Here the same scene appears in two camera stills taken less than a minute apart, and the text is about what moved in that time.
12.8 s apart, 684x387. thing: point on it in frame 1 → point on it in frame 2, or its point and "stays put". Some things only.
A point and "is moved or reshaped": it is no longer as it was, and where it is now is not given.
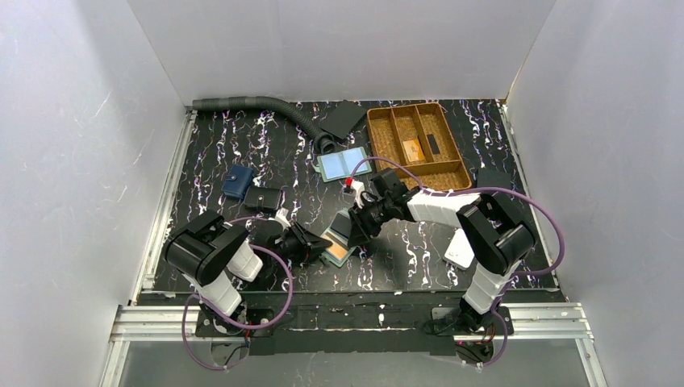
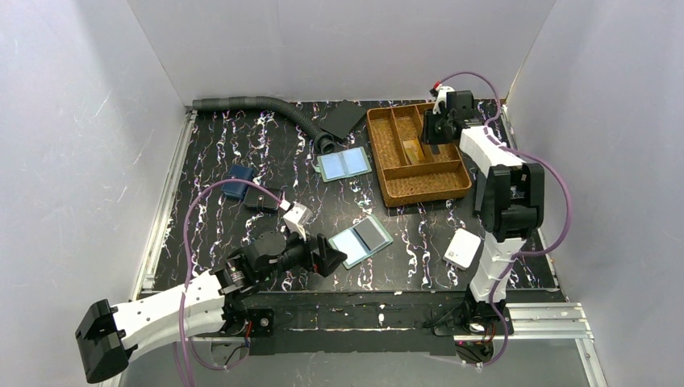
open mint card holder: (340, 165) stays put
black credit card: (342, 225) is moved or reshaped
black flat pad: (341, 121) stays put
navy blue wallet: (237, 182) stays put
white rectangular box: (459, 251) stays put
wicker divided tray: (420, 138) stays put
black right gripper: (361, 223) → (437, 126)
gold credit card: (337, 252) is moved or reshaped
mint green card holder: (337, 231) is moved or reshaped
